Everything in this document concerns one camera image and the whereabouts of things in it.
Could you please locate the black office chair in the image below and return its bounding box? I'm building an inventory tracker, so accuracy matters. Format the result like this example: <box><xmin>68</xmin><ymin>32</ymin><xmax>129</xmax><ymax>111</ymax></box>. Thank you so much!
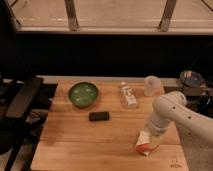
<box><xmin>0</xmin><ymin>77</ymin><xmax>46</xmax><ymax>171</ymax></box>

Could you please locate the translucent plastic cup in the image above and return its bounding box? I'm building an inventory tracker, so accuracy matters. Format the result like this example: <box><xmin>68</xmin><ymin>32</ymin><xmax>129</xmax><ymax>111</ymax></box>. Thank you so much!
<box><xmin>144</xmin><ymin>76</ymin><xmax>161</xmax><ymax>96</ymax></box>

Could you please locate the red pepper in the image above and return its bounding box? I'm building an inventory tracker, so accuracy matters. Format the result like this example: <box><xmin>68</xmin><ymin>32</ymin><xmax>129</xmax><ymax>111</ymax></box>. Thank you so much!
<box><xmin>136</xmin><ymin>143</ymin><xmax>157</xmax><ymax>155</ymax></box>

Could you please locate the clear plastic bottle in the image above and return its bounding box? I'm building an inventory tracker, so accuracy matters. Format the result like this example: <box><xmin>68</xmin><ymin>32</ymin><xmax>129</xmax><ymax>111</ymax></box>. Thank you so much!
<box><xmin>121</xmin><ymin>82</ymin><xmax>138</xmax><ymax>108</ymax></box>

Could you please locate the round dark dish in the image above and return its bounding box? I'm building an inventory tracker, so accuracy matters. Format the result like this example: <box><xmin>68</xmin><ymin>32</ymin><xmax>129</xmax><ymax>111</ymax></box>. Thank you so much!
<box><xmin>180</xmin><ymin>70</ymin><xmax>204</xmax><ymax>87</ymax></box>

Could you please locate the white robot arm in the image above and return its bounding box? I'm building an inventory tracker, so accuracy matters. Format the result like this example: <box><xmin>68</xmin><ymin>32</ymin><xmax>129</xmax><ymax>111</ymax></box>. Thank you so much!
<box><xmin>145</xmin><ymin>91</ymin><xmax>213</xmax><ymax>144</ymax></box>

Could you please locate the black rectangular block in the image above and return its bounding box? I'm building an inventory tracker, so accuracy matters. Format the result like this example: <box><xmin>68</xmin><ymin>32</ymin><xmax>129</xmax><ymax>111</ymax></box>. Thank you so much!
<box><xmin>89</xmin><ymin>112</ymin><xmax>109</xmax><ymax>121</ymax></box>

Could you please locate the green ceramic bowl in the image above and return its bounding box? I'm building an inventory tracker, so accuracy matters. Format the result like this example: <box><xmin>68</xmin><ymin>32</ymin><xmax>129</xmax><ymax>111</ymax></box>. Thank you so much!
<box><xmin>68</xmin><ymin>82</ymin><xmax>99</xmax><ymax>108</ymax></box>

